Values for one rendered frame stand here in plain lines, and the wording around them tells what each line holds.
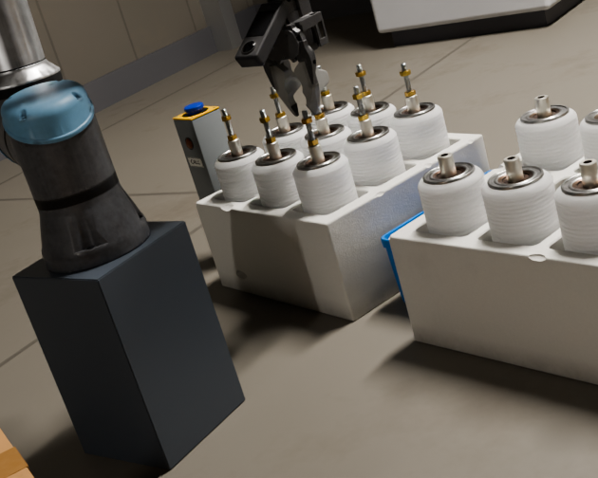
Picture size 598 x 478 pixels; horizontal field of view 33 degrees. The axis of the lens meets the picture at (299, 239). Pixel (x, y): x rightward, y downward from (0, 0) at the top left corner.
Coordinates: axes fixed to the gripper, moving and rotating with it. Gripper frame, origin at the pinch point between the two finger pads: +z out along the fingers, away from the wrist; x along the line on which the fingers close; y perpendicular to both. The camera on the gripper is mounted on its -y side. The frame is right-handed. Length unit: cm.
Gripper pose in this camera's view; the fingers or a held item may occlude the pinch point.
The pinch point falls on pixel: (301, 108)
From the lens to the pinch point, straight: 164.7
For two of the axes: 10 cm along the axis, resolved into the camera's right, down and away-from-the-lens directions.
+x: -7.8, -0.1, 6.3
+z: 2.7, 9.0, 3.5
